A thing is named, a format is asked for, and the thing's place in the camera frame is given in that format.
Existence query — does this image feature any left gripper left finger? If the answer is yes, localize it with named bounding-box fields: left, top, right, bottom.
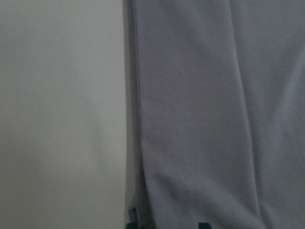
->
left=125, top=206, right=138, bottom=229

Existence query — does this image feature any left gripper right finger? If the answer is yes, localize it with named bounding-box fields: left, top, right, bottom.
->
left=198, top=222, right=211, bottom=229

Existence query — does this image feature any brown t-shirt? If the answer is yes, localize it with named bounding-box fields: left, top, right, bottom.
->
left=126, top=0, right=305, bottom=229

